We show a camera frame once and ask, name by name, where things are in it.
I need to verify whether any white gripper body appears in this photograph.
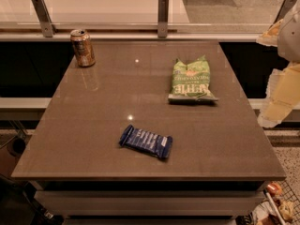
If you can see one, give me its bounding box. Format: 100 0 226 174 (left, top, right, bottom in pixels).
277 1 300 63

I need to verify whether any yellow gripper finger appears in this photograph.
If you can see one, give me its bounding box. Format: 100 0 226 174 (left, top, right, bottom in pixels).
258 62 300 128
256 19 283 47

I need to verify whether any blue rxbar wrapper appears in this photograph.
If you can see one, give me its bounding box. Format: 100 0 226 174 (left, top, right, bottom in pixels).
119 125 173 159

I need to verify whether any orange soda can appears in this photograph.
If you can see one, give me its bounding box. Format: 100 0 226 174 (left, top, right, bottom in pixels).
70 29 96 68

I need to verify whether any green kettle chips bag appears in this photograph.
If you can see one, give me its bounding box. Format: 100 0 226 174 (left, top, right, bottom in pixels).
168 55 218 102

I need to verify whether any brown table with drawers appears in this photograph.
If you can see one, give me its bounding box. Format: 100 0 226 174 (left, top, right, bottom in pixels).
13 41 285 224

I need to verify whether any right metal railing bracket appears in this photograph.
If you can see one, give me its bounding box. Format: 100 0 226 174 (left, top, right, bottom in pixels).
274 0 299 23

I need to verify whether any metal railing bracket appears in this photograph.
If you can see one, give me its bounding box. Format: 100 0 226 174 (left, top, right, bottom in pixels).
157 0 169 38
274 0 299 23
31 0 55 38

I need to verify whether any middle metal railing bracket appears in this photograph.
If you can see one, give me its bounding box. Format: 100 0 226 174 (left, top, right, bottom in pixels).
157 0 169 38

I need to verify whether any wire basket with snacks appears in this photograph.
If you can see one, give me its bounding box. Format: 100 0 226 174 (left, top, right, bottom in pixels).
249 181 300 225

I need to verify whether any left metal railing bracket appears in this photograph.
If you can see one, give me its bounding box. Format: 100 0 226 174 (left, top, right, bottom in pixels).
31 0 55 38

